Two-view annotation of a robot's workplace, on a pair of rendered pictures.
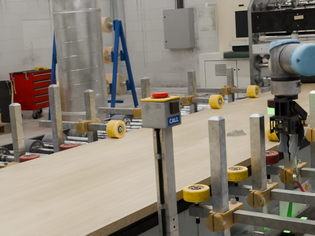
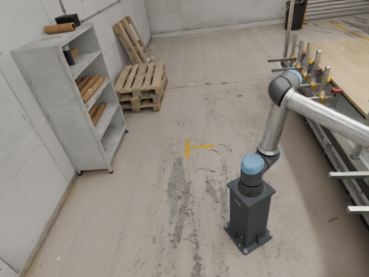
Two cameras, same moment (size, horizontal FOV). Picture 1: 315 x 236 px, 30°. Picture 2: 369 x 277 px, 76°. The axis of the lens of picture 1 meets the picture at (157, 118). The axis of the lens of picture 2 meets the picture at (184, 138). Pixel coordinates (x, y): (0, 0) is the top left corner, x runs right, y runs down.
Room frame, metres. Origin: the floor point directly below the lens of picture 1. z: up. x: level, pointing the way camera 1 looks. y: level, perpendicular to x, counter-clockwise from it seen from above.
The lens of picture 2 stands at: (1.95, -1.62, 2.00)
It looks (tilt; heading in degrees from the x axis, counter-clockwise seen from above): 37 degrees down; 154
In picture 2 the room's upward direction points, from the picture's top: 9 degrees counter-clockwise
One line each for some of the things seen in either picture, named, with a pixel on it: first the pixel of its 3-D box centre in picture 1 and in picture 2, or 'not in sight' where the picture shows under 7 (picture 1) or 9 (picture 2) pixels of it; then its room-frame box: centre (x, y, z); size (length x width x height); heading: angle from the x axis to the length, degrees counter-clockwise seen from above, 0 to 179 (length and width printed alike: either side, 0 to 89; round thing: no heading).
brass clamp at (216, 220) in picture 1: (225, 216); not in sight; (1.63, -0.18, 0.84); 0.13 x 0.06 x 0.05; 144
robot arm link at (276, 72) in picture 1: (285, 59); not in sight; (1.80, -0.40, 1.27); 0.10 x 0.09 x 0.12; 12
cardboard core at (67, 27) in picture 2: not in sight; (60, 28); (-1.03, -1.41, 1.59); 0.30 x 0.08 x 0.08; 57
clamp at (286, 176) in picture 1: (292, 173); not in sight; (2.04, -0.47, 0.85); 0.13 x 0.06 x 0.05; 144
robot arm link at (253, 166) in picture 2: not in sight; (252, 168); (1.10, -0.72, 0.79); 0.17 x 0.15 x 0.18; 102
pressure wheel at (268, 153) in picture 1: (268, 166); not in sight; (2.11, -0.40, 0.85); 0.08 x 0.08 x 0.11
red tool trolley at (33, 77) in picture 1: (34, 93); not in sight; (10.13, 2.09, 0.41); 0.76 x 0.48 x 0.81; 154
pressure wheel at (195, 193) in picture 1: (197, 204); not in sight; (1.71, -0.10, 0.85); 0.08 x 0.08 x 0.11
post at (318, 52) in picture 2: not in sight; (313, 74); (0.60, 0.57, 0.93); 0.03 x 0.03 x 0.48; 54
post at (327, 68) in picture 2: not in sight; (322, 90); (0.80, 0.43, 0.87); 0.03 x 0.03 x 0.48; 54
